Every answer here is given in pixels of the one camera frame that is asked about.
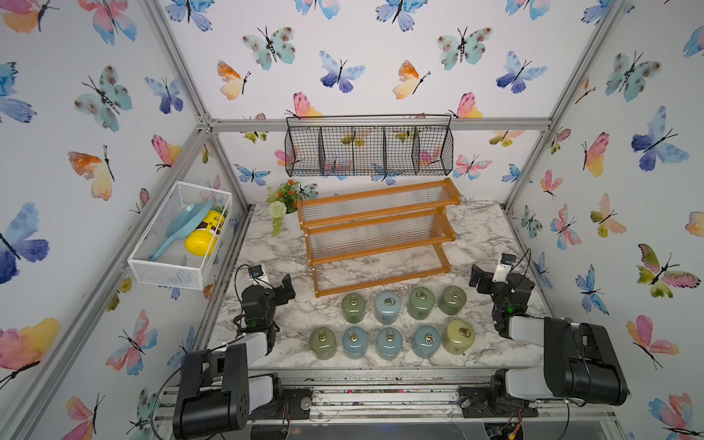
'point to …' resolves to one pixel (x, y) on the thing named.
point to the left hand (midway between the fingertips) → (277, 275)
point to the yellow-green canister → (460, 335)
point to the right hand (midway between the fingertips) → (492, 265)
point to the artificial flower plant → (289, 192)
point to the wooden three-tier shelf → (378, 237)
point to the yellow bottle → (203, 241)
